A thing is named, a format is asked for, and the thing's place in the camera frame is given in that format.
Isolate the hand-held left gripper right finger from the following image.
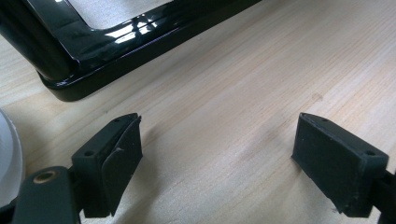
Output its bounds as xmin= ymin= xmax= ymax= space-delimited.
xmin=290 ymin=112 xmax=390 ymax=219

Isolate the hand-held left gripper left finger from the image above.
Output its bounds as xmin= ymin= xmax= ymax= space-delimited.
xmin=71 ymin=112 xmax=144 ymax=219

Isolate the navy and white sneaker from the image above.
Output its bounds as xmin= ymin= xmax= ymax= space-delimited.
xmin=0 ymin=107 xmax=25 ymax=208

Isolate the red and black shoe rack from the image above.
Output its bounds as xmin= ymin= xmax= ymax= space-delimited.
xmin=0 ymin=0 xmax=263 ymax=103

